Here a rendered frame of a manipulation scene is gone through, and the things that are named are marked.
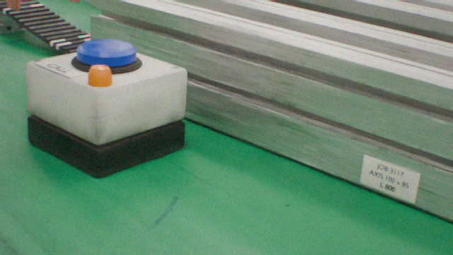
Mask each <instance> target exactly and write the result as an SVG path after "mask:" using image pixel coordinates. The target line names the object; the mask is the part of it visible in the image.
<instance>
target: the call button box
mask: <svg viewBox="0 0 453 255"><path fill-rule="evenodd" d="M92 66H93V65H89V64H84V63H82V62H80V61H78V60H77V56H76V52H75V53H71V54H67V55H59V56H56V57H52V58H47V59H41V60H35V61H32V62H29V63H27V65H26V82H27V99H28V112H29V113H30V114H31V115H29V116H28V140H29V142H30V143H32V144H33V145H35V146H37V147H39V148H41V149H44V150H46V151H48V152H50V154H53V155H55V156H56V157H58V158H60V159H62V160H64V161H66V162H69V163H70V164H73V165H74V166H77V168H79V169H80V170H82V171H85V172H86V173H89V174H91V175H93V176H95V177H102V176H106V175H108V174H112V173H114V172H116V171H120V170H123V169H126V168H129V167H131V166H134V165H137V164H139V163H142V162H145V161H147V160H150V159H153V158H156V157H160V156H162V155H164V154H168V153H171V152H174V151H176V150H178V149H180V148H183V147H184V145H185V122H184V121H182V119H184V117H185V105H186V89H187V71H186V70H185V69H184V68H183V67H182V68H181V67H179V66H178V65H174V64H170V63H168V62H163V61H161V60H158V59H154V58H150V57H147V56H144V55H141V54H138V53H137V60H135V61H134V62H132V63H129V64H127V65H124V66H117V67H109V68H110V70H111V72H112V75H113V84H112V85H111V86H107V87H95V86H90V85H89V84H88V73H89V71H90V69H91V67H92Z"/></svg>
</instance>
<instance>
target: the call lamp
mask: <svg viewBox="0 0 453 255"><path fill-rule="evenodd" d="M88 84H89V85H90V86H95V87H107V86H111V85H112V84H113V75H112V72H111V70H110V68H109V67H108V66H105V65H94V66H92V67H91V69H90V71H89V73H88Z"/></svg>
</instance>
